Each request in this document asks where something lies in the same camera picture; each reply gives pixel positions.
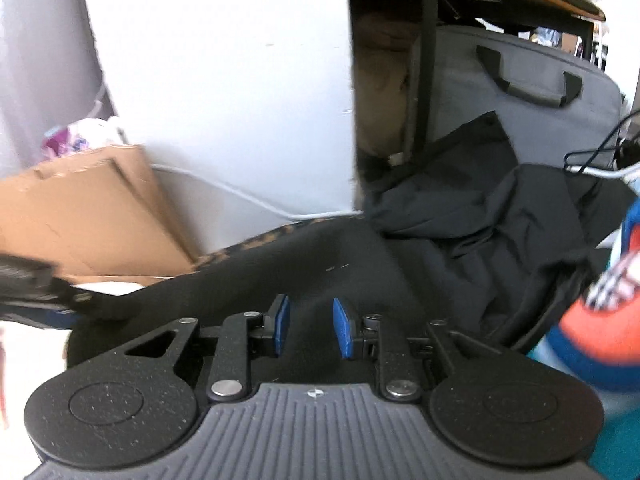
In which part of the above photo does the black jacket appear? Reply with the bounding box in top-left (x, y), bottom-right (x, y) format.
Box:
top-left (361, 110), bottom-right (628, 358)

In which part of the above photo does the clothes hanger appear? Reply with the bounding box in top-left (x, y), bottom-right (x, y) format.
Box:
top-left (564, 110), bottom-right (640, 183)

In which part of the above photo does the blue printed cloth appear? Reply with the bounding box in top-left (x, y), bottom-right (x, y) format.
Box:
top-left (525, 202), bottom-right (640, 480)

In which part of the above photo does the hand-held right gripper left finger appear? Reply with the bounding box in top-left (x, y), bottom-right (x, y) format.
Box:
top-left (122, 293), bottom-right (292, 401)

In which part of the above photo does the black garment with bear-print lining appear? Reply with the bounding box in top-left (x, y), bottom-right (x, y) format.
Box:
top-left (65, 217), bottom-right (436, 381)

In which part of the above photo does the purple and white refill bag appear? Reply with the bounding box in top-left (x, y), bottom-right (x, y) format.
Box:
top-left (42, 116), bottom-right (128, 162)

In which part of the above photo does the white cable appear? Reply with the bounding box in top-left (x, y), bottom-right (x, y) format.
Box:
top-left (95, 85), bottom-right (363, 223)

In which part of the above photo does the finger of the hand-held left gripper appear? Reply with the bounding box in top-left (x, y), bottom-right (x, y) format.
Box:
top-left (40, 280), bottom-right (132, 326)

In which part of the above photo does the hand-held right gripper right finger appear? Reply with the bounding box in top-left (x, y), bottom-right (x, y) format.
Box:
top-left (332, 296), bottom-right (501, 402)

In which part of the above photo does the leopard print garment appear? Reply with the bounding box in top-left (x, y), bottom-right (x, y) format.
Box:
top-left (192, 216), bottom-right (363, 270)

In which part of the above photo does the grey plastic-wrapped board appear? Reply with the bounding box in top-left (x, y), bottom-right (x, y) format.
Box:
top-left (0, 0), bottom-right (108, 176)

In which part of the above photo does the cream bear printed blanket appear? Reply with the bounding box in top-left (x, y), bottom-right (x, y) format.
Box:
top-left (0, 280), bottom-right (151, 461)

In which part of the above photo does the grey bag with black handle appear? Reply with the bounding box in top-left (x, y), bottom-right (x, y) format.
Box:
top-left (406, 24), bottom-right (623, 173)

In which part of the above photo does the tan cloth bundle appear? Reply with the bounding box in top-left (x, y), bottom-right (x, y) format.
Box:
top-left (352, 10), bottom-right (421, 157)

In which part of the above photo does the large brown cardboard sheet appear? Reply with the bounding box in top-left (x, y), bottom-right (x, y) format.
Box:
top-left (0, 144), bottom-right (197, 287)

